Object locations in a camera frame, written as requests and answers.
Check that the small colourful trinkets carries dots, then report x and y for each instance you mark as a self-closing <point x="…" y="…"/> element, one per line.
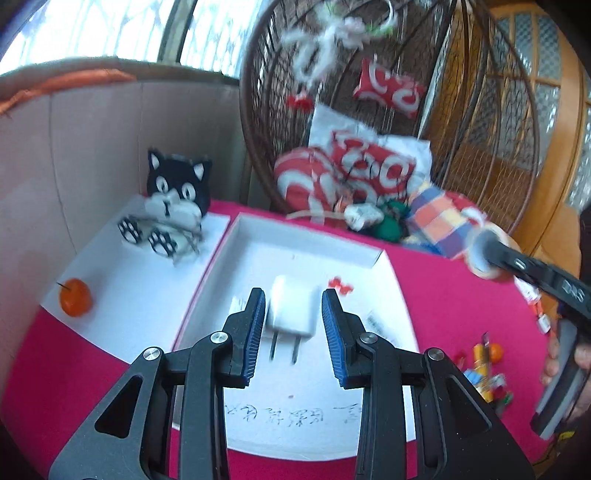
<point x="501" y="392"/>

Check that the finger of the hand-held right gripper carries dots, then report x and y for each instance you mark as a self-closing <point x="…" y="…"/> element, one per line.
<point x="519" y="264"/>

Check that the brown wicker hanging chair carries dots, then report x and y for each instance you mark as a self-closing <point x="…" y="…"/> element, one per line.
<point x="277" y="69"/>

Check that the plaid cloth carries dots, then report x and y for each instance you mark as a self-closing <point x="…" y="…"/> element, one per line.
<point x="434" y="217"/>

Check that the wooden glass door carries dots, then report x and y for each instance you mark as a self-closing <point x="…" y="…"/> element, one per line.
<point x="554" y="138"/>

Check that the white pillow with red print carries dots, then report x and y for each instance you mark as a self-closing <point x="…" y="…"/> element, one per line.
<point x="369" y="161"/>

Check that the small red white pillow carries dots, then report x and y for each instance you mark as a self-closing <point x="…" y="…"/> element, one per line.
<point x="388" y="87"/>

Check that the white paper sheet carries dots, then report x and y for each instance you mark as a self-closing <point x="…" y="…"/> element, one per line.
<point x="124" y="286"/>

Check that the metal chair stand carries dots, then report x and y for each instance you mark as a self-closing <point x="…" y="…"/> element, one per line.
<point x="178" y="32"/>

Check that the small orange with stem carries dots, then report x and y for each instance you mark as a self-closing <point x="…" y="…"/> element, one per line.
<point x="76" y="297"/>

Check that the beige cardboard panel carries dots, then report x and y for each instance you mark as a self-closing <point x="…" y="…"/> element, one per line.
<point x="92" y="147"/>

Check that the person's right hand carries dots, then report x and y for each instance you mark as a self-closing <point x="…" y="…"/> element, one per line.
<point x="550" y="367"/>

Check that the red white round cushion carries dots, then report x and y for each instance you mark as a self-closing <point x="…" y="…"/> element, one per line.
<point x="300" y="180"/>
<point x="457" y="199"/>

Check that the orange cloth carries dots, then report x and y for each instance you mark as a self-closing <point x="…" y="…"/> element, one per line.
<point x="69" y="81"/>

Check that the small white pouch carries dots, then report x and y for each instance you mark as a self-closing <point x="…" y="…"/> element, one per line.
<point x="362" y="214"/>

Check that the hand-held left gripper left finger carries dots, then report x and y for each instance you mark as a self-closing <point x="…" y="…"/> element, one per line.
<point x="256" y="332"/>

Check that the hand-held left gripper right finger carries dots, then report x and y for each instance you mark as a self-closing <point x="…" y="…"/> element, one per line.
<point x="331" y="332"/>

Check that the yellow tube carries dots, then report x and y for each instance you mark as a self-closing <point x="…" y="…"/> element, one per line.
<point x="480" y="364"/>

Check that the white shallow box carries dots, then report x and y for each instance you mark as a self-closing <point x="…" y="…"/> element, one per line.
<point x="258" y="258"/>

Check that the white charger plug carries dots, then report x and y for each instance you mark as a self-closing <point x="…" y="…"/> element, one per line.
<point x="293" y="309"/>

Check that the window with grille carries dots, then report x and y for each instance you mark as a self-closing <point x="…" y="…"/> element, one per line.
<point x="115" y="27"/>

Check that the beige tape roll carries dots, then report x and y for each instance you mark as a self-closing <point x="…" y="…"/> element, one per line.
<point x="505" y="235"/>

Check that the black white cat figure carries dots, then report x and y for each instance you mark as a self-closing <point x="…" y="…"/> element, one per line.
<point x="178" y="184"/>

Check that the white feather dreamcatcher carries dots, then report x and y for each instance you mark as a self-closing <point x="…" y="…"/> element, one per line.
<point x="318" y="50"/>

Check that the magenta tablecloth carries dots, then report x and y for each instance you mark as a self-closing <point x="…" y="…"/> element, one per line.
<point x="438" y="300"/>

